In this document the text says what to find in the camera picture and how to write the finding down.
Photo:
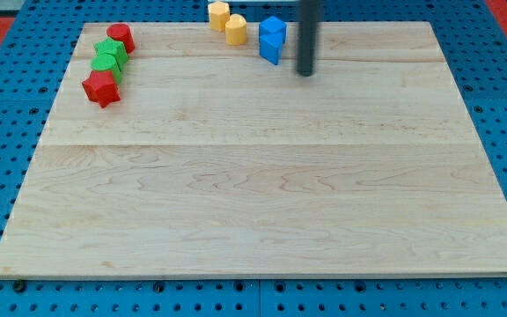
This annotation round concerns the blue cube block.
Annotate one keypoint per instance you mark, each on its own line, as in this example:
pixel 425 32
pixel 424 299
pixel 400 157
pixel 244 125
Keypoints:
pixel 273 25

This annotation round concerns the yellow heart block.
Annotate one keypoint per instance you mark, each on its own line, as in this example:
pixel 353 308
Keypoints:
pixel 236 30

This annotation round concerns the light wooden board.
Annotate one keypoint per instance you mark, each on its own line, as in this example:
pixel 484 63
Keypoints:
pixel 215 164

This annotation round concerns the blue triangle block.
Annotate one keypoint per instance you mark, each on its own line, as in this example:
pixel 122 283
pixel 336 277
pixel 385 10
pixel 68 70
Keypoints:
pixel 271 47

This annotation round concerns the yellow hexagon block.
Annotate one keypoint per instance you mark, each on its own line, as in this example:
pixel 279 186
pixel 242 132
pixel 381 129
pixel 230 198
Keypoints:
pixel 219 15

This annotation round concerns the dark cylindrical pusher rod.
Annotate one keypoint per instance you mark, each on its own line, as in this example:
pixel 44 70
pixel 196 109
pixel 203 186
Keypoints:
pixel 308 22

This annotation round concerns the red star block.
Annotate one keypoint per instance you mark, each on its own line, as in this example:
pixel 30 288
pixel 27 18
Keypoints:
pixel 100 87

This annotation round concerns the green cylinder block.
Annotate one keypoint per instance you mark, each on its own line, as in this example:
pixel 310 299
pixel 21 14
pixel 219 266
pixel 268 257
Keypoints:
pixel 107 62

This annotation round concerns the green star block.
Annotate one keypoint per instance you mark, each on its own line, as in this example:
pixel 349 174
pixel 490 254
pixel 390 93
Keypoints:
pixel 112 47

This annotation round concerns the red cylinder block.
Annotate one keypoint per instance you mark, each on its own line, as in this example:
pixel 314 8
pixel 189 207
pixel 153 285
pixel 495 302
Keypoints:
pixel 122 32

